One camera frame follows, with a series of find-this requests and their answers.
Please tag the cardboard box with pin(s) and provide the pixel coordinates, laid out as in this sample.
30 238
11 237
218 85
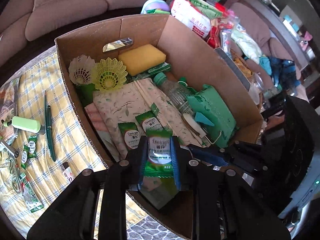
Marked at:
188 55

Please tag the green seaweed snack packet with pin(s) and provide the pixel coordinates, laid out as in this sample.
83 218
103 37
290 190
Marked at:
32 201

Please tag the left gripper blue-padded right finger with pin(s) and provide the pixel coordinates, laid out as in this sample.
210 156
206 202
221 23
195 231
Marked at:
192 175

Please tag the small glass vial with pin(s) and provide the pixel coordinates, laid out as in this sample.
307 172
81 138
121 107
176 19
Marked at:
67 172

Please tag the yellow sponge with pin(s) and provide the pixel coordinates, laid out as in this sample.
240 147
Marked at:
141 59

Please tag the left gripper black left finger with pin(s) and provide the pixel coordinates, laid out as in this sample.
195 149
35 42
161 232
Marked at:
125 175

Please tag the green rectangular case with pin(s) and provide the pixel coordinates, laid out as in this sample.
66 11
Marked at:
29 125

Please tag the Centrum sachets on table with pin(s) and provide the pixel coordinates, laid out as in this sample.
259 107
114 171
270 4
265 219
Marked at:
29 151

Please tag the yellow plastic shuttlecock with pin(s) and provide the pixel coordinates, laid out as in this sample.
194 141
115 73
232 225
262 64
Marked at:
108 74

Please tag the green Centrum sachet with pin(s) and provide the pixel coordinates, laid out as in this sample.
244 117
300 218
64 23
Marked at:
158 185

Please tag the dark green pen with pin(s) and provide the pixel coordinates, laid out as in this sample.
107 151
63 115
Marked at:
50 134

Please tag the brown sofa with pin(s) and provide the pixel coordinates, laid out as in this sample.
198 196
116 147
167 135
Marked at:
23 21

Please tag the large green food bag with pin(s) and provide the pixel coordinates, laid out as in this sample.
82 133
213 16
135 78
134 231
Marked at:
8 108

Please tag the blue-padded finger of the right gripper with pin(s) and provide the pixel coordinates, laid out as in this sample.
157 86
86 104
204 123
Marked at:
211 155

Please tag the white shuttlecock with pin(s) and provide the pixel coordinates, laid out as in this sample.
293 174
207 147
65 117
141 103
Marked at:
80 70

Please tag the green wet wipes pack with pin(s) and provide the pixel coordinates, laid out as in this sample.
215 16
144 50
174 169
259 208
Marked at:
209 103

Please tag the plastic bottle green cap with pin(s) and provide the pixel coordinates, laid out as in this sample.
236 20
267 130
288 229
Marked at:
176 92

